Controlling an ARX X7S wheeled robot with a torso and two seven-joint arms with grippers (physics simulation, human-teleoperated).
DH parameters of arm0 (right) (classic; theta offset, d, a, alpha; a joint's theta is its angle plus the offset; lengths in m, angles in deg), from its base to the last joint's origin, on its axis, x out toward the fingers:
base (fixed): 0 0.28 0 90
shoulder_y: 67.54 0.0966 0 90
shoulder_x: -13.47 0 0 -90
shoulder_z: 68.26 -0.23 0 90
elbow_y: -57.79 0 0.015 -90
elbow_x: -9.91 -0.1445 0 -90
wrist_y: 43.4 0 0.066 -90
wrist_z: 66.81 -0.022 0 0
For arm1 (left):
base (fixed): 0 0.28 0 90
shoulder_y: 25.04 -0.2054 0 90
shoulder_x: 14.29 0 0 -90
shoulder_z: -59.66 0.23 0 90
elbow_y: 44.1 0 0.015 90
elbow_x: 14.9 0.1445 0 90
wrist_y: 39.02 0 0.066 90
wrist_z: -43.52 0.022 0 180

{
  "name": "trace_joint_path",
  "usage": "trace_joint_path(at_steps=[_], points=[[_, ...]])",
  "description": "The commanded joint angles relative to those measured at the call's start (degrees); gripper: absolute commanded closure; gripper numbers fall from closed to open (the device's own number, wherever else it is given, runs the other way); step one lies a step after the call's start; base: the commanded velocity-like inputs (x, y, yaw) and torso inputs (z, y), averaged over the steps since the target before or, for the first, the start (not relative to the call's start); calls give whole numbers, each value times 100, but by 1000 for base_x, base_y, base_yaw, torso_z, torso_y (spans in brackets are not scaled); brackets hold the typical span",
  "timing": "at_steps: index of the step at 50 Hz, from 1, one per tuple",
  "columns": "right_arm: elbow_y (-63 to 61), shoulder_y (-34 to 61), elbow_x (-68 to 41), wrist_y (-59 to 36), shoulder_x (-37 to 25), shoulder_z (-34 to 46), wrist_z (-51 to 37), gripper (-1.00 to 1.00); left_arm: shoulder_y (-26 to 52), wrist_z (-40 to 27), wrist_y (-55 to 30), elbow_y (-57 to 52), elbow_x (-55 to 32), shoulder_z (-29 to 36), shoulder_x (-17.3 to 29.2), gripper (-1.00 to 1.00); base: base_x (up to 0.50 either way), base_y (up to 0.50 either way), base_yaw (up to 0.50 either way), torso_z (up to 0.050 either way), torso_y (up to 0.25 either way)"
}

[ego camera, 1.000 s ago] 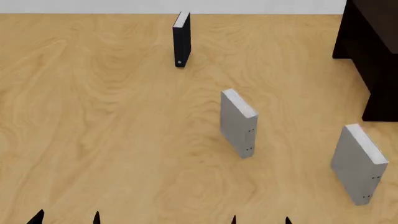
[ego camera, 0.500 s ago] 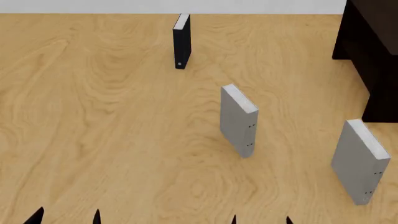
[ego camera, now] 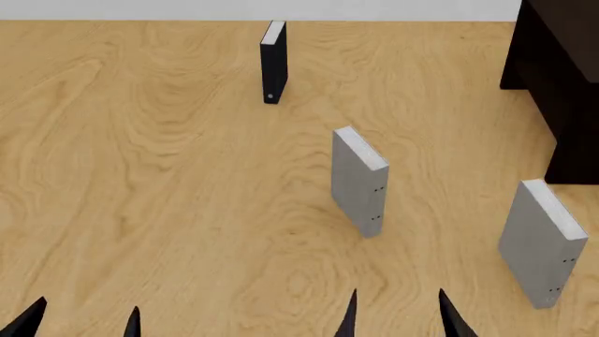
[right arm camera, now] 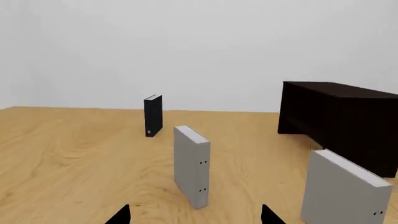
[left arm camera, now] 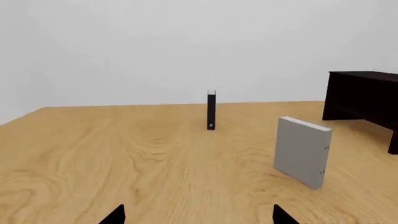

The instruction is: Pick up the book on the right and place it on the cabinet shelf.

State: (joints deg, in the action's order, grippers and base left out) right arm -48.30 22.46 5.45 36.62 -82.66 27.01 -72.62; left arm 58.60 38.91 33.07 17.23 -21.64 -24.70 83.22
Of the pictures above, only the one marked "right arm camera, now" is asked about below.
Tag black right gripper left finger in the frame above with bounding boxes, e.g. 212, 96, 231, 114
104, 203, 131, 224

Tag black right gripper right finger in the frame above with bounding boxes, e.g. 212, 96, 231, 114
261, 203, 287, 224

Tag large grey book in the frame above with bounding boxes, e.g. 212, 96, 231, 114
300, 149, 394, 224

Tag small grey book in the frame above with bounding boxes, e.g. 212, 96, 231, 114
173, 125, 211, 210

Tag black book with white emblem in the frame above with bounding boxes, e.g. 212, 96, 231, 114
143, 93, 164, 138

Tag dark brown cabinet shelf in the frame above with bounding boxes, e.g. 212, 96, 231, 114
277, 80, 398, 179

